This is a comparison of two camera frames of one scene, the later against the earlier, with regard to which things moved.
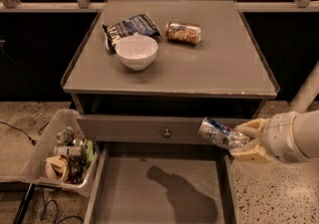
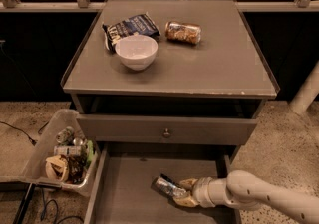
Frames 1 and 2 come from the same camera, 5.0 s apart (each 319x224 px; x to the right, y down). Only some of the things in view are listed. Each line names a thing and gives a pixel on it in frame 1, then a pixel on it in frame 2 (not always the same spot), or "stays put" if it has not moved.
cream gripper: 278,138 to 200,190
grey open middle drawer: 161,183 stays put
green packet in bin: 90,150 stays put
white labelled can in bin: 68,149 stays put
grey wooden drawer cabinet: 144,74 stays put
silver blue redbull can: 221,133 to 166,186
